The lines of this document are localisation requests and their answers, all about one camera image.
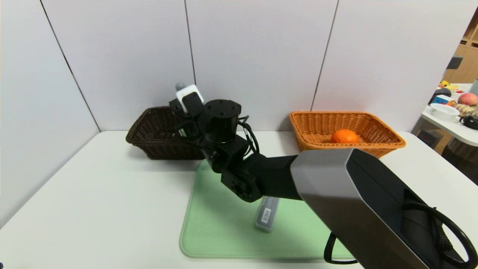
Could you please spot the dark brown wicker basket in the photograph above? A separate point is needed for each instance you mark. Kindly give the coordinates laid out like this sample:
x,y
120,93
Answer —
x,y
149,145

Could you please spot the cardboard box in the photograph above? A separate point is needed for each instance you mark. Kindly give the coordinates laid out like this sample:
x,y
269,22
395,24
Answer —
x,y
429,138

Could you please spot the grey blue cup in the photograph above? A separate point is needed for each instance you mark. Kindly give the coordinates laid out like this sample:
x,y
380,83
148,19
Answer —
x,y
474,86

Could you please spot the white bowl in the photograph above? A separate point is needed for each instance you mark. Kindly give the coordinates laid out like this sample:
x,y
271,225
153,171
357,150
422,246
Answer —
x,y
443,112

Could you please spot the green plastic tray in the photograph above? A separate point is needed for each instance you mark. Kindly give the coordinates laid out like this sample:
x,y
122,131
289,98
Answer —
x,y
216,224

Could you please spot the orange wicker basket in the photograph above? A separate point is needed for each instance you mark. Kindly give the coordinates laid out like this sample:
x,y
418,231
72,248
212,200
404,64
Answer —
x,y
310,138

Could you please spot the small black object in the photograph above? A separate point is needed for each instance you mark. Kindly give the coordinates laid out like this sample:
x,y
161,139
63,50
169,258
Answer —
x,y
469,122

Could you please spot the white background table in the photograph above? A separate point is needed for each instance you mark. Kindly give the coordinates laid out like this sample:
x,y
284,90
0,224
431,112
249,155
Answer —
x,y
452,129

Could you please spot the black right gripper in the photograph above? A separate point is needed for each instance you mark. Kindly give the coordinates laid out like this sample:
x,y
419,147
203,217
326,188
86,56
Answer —
x,y
182,132

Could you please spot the clear grey plastic case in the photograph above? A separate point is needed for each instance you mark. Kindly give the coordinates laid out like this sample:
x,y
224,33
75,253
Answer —
x,y
266,216

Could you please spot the yellow toy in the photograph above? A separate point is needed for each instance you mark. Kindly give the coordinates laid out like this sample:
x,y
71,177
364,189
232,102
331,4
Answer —
x,y
448,85

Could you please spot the black rounded object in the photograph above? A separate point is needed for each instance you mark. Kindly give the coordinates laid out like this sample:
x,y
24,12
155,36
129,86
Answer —
x,y
442,91

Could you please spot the pink peach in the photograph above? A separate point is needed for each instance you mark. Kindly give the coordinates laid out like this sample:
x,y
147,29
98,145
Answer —
x,y
468,99

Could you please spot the dark woven bin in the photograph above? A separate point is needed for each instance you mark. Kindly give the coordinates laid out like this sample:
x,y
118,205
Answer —
x,y
463,147

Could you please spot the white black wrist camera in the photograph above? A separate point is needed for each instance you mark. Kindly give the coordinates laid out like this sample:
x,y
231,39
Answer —
x,y
186,91

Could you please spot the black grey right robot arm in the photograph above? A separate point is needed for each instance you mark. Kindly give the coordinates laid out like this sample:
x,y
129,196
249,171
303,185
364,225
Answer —
x,y
354,194

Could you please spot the orange fruit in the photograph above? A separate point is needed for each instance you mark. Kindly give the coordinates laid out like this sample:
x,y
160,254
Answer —
x,y
344,136

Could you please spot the brown bread pieces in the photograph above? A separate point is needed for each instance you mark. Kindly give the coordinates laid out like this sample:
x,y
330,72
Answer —
x,y
465,109

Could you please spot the blue box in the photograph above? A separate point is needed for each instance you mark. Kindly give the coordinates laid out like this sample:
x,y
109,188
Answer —
x,y
440,100

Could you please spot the dark grey box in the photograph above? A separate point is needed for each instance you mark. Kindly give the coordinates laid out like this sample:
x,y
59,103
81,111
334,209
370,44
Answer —
x,y
454,62

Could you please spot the wooden shelf unit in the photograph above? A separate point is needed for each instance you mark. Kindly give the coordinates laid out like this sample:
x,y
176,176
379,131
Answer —
x,y
468,63

